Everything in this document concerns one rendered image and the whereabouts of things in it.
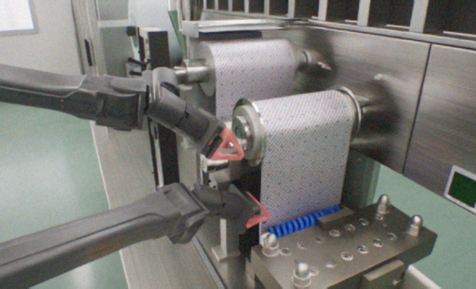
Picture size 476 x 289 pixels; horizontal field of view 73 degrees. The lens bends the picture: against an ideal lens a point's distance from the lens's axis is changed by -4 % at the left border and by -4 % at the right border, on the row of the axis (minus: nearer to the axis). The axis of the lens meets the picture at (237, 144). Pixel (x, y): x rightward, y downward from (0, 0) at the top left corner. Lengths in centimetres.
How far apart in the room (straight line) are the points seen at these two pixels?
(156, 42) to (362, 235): 67
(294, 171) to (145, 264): 45
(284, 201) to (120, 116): 40
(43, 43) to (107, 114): 556
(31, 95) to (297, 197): 57
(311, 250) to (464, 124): 39
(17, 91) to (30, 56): 557
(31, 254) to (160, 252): 54
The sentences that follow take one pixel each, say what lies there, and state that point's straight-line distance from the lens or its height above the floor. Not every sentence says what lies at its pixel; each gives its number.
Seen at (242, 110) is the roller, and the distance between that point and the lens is 69.
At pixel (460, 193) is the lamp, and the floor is 117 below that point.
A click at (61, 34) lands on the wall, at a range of 611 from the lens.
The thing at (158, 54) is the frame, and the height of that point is 138.
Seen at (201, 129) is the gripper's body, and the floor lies 130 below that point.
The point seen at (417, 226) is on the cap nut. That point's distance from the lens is 85.
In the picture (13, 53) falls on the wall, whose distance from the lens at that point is 619.
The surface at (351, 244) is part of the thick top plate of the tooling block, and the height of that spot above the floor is 103.
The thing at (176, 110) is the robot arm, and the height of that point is 134.
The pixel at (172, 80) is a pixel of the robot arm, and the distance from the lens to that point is 63.
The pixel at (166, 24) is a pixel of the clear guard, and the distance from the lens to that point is 161.
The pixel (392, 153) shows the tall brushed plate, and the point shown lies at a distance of 85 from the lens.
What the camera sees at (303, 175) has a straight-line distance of 76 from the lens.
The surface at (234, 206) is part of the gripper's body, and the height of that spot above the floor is 114.
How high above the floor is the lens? 152
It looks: 25 degrees down
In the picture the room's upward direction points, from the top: straight up
